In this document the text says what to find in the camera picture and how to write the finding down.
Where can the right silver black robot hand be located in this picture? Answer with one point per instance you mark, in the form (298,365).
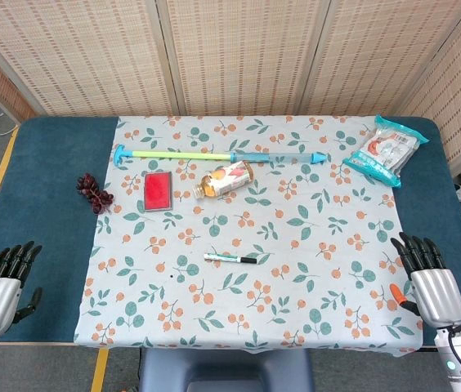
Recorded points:
(437,294)

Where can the black marker cap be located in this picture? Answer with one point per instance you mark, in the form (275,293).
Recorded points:
(249,260)

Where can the green white marker body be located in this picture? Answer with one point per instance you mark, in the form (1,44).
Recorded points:
(220,257)

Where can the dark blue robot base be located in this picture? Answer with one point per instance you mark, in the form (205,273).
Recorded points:
(226,371)

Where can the dark blue table cover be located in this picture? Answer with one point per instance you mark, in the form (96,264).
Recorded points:
(46,245)

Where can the dark red grape bunch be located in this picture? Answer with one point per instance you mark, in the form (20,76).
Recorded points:
(93,194)

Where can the teal snack bag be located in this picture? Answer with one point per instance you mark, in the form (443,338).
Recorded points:
(386,153)

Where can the floral print tablecloth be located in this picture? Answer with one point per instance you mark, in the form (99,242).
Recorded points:
(255,286)

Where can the red stamp pad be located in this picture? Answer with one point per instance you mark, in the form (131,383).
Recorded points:
(157,191)

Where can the amber drink bottle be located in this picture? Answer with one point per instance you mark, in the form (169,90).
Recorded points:
(226,179)

